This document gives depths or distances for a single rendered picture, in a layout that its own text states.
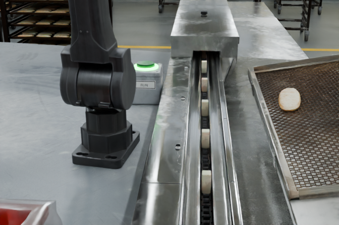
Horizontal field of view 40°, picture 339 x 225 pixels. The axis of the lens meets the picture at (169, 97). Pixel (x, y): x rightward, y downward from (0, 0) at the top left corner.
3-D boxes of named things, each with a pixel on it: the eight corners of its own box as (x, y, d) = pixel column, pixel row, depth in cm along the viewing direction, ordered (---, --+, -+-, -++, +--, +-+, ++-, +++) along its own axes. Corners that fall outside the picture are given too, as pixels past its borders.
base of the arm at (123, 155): (97, 133, 88) (70, 163, 77) (95, 93, 85) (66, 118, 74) (141, 138, 86) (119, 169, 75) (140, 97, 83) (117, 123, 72)
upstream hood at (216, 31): (185, -5, 241) (185, -22, 238) (220, -4, 240) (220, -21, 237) (170, 62, 124) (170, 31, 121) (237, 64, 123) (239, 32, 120)
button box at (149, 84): (132, 106, 110) (131, 61, 107) (166, 107, 110) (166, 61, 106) (127, 120, 103) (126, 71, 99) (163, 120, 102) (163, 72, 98)
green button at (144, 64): (137, 66, 105) (137, 60, 104) (155, 67, 104) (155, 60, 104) (135, 72, 101) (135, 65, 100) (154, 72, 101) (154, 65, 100)
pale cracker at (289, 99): (278, 91, 88) (278, 86, 87) (299, 90, 87) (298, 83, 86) (278, 112, 79) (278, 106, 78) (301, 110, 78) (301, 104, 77)
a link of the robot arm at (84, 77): (128, 111, 81) (99, 108, 82) (126, 54, 77) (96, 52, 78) (110, 133, 72) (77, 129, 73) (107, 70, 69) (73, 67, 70)
